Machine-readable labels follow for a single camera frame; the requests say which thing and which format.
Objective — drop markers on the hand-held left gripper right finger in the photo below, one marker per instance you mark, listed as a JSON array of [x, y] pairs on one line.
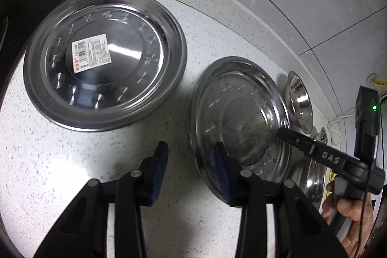
[[222, 176]]

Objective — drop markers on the small steel bowl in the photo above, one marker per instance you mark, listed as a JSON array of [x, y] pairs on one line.
[[314, 182], [322, 137], [297, 100]]

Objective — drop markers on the black glass gas stove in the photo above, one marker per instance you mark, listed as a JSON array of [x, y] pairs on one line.
[[18, 4]]

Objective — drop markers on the person's right hand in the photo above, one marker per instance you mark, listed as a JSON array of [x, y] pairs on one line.
[[353, 215]]

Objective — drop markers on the steel plate with paper label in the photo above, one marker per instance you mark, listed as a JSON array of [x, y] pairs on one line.
[[121, 43]]

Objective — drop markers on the plain steel plate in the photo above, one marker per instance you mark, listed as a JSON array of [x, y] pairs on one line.
[[242, 107]]

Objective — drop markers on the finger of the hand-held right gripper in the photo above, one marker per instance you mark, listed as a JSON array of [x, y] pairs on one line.
[[326, 155]]

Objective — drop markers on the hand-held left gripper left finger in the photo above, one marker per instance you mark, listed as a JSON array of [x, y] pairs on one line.
[[160, 173]]

